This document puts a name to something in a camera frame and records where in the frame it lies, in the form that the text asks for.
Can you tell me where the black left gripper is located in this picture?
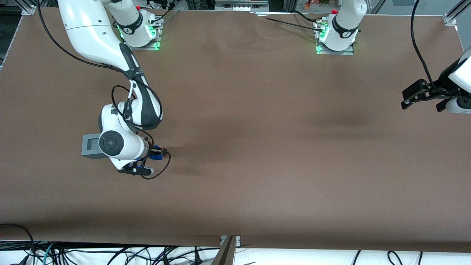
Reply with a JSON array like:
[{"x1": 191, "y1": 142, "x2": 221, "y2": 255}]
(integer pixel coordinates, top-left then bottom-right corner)
[{"x1": 401, "y1": 66, "x2": 461, "y2": 112}]

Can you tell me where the gray square base block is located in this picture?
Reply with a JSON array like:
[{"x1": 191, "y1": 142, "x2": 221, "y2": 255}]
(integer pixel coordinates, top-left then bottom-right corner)
[{"x1": 81, "y1": 134, "x2": 110, "y2": 160}]

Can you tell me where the brown table mat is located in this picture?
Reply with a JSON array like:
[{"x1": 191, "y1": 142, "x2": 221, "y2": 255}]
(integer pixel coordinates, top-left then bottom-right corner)
[{"x1": 0, "y1": 7, "x2": 471, "y2": 253}]

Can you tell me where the silver background device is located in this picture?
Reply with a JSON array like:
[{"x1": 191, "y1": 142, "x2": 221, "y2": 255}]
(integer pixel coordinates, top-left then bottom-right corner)
[{"x1": 215, "y1": 0, "x2": 270, "y2": 12}]

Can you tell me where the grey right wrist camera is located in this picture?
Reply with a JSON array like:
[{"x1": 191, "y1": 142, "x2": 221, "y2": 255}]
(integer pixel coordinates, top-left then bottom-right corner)
[{"x1": 117, "y1": 164, "x2": 155, "y2": 177}]

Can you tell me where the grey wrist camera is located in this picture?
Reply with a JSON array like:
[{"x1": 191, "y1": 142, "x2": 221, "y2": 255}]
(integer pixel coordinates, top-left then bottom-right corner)
[
  {"x1": 117, "y1": 164, "x2": 155, "y2": 177},
  {"x1": 446, "y1": 96, "x2": 471, "y2": 114}
]

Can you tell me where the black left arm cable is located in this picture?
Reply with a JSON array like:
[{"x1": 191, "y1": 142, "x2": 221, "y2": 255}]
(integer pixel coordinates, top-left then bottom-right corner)
[{"x1": 411, "y1": 0, "x2": 444, "y2": 93}]

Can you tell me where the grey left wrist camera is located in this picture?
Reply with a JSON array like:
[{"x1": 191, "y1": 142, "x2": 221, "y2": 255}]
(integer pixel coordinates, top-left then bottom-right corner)
[{"x1": 446, "y1": 96, "x2": 471, "y2": 114}]

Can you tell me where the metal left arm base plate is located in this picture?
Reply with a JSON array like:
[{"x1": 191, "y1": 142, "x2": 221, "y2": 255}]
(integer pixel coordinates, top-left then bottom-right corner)
[{"x1": 316, "y1": 22, "x2": 355, "y2": 56}]

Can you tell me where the aluminum frame corner profile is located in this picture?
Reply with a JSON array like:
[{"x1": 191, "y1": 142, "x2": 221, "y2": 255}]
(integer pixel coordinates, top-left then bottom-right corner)
[{"x1": 443, "y1": 0, "x2": 471, "y2": 25}]

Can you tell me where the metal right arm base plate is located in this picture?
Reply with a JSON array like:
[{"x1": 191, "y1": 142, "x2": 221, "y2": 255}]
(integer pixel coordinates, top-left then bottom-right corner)
[{"x1": 127, "y1": 20, "x2": 161, "y2": 51}]

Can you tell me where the small metal edge bracket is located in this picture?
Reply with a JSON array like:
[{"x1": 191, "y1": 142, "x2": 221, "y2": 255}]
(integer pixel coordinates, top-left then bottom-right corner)
[{"x1": 220, "y1": 235, "x2": 241, "y2": 247}]

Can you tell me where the aluminum profile post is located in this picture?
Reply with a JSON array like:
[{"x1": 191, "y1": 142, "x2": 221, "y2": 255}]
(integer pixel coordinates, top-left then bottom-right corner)
[{"x1": 211, "y1": 236, "x2": 236, "y2": 265}]

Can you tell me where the black cable to arm base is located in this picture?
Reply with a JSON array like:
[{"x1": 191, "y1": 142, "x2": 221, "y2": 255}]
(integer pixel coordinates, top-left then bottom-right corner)
[{"x1": 253, "y1": 11, "x2": 324, "y2": 32}]

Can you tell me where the teal floor cable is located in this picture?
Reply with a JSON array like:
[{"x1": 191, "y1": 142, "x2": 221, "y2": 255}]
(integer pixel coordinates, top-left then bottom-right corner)
[{"x1": 41, "y1": 242, "x2": 56, "y2": 265}]

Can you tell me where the black looped floor cable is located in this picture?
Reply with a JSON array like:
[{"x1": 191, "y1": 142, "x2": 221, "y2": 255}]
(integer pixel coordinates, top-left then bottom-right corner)
[{"x1": 0, "y1": 223, "x2": 36, "y2": 258}]

